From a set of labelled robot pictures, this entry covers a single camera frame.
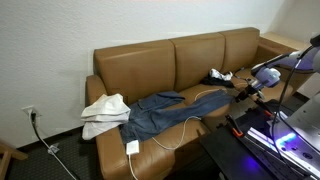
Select brown leather couch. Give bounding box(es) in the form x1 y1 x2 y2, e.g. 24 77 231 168
85 27 318 180

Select wooden furniture leg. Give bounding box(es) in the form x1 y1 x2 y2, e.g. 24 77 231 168
0 141 29 180

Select white folded cloth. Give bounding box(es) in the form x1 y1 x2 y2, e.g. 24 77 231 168
80 93 132 141

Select small white floor tag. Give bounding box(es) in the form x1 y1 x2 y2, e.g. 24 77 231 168
47 143 60 155

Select white charging cable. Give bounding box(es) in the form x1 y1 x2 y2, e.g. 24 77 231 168
152 76 261 151

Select blue denim trousers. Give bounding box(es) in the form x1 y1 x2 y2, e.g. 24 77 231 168
119 89 235 145

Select black orange clamp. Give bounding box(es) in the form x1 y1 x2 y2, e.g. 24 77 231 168
224 113 244 138

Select light wooden side table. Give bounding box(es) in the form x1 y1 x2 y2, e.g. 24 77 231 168
259 31 311 54

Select black plugged power cord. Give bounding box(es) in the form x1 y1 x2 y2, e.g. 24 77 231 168
29 111 79 180

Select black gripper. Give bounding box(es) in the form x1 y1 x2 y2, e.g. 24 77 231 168
234 66 282 104

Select metal base rail plate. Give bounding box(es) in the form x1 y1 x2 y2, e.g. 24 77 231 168
246 109 320 176

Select black robot table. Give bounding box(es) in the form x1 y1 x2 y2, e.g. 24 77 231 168
199 98 320 180

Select white power adapter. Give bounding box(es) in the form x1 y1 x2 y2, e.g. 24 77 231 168
125 139 141 156

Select white adapter power cord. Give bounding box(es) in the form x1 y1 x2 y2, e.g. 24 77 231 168
127 153 139 180

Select black red clamp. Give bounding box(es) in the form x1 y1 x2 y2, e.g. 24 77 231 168
254 98 278 118

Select black crumpled garment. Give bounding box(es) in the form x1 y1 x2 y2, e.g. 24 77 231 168
199 76 236 89

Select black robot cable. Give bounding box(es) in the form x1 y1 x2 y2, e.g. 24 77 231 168
270 46 320 174

